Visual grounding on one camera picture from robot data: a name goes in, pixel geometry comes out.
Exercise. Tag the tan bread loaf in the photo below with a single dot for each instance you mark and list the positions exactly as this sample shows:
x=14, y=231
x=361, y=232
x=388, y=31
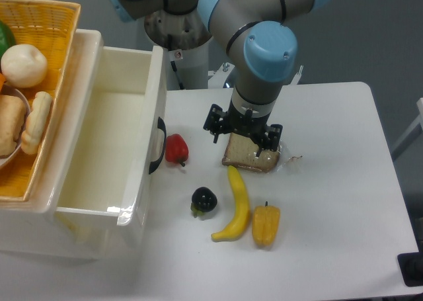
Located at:
x=13, y=111

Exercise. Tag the white open drawer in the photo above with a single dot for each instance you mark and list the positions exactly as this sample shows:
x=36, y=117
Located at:
x=107, y=183

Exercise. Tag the black device at table corner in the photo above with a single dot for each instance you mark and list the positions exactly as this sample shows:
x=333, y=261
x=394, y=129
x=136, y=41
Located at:
x=411, y=268

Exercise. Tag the green pepper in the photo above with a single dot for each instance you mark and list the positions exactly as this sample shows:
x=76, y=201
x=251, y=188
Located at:
x=7, y=38

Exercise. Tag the yellow bell pepper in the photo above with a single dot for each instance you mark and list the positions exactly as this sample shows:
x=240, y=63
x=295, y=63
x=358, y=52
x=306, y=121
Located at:
x=265, y=224

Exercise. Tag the yellow wicker basket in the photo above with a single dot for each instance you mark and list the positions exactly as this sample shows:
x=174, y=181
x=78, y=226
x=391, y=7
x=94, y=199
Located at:
x=49, y=26

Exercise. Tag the yellow banana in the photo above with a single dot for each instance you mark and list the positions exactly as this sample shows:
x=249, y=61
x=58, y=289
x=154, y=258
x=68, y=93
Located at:
x=240, y=220

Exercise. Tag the white round bun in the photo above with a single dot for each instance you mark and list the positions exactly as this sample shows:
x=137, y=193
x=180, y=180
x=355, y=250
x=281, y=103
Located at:
x=24, y=66

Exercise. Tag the orange item in basket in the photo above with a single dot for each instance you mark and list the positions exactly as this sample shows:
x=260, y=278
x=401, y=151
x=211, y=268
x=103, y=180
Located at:
x=2, y=81

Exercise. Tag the beige twisted bread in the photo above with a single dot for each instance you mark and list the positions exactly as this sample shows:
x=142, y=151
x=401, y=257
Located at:
x=36, y=122

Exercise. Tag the white frame at right edge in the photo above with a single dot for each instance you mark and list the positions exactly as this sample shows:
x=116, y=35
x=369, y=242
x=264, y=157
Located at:
x=409, y=136

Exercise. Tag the white drawer cabinet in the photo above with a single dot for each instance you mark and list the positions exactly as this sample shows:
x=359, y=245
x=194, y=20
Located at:
x=34, y=226

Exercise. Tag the red bell pepper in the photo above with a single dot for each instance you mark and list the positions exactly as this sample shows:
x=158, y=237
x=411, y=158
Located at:
x=176, y=150

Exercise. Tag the grey bowl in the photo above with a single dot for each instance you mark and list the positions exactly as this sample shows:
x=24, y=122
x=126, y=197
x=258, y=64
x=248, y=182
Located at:
x=8, y=90

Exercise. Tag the black drawer handle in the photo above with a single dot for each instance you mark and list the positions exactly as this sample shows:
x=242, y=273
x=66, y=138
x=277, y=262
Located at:
x=159, y=146

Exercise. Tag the bread slice in plastic wrap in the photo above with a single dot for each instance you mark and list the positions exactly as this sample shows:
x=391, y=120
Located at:
x=242, y=153

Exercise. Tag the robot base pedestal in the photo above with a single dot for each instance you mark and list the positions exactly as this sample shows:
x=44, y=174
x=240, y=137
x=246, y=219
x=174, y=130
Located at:
x=185, y=41

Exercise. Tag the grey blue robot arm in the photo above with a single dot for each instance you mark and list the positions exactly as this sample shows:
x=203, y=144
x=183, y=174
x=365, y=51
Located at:
x=255, y=38

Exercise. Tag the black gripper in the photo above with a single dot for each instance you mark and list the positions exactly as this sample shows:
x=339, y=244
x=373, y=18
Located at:
x=218, y=122

